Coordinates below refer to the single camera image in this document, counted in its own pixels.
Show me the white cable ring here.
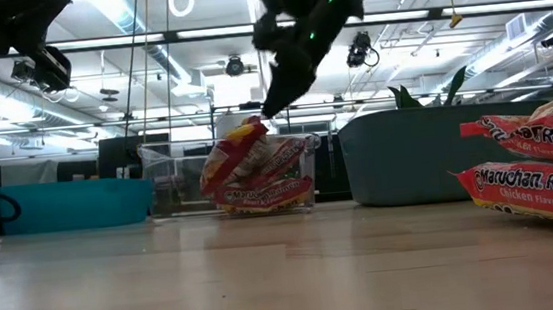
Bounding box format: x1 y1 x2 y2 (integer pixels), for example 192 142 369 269
167 0 197 19

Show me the grey-green plastic bin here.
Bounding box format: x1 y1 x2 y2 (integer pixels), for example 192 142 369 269
336 96 553 211

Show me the round black ceiling lamp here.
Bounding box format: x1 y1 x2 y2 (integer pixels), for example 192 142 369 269
224 53 246 78

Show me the clear plastic bin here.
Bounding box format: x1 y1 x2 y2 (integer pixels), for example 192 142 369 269
137 128 327 224

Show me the black overhead camera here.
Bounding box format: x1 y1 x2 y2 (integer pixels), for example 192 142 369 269
344 29 381 70

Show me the black hanging cable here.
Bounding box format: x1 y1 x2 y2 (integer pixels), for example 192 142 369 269
111 0 153 138

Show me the blue plastic bin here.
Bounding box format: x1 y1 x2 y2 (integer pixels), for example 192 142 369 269
0 173 157 236

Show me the black overhead crossbar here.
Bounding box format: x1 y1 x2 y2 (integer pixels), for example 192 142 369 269
5 0 553 60

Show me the ceiling device with cables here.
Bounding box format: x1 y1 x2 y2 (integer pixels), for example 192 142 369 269
9 58 39 85

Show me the orange chicken ramen pack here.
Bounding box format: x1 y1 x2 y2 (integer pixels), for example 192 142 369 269
456 89 553 175
450 156 553 245

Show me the green potted plant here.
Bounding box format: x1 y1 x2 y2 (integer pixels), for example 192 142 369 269
386 65 472 113

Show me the black monitor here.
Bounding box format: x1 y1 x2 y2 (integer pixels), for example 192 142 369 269
95 135 147 181

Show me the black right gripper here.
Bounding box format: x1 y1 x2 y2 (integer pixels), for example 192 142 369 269
248 0 374 120

